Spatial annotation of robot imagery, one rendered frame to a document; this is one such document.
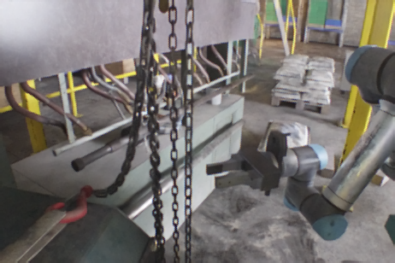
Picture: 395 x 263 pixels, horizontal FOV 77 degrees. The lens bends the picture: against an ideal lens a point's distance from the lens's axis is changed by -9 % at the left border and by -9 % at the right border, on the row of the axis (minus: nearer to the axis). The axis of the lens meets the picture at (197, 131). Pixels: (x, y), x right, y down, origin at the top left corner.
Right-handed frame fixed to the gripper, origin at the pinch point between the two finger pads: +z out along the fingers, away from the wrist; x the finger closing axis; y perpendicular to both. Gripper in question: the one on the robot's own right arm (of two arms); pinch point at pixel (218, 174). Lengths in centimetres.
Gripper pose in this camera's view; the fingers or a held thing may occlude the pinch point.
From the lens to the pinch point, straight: 66.1
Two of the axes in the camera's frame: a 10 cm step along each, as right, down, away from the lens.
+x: -3.2, -3.9, 8.7
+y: -0.2, 9.2, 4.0
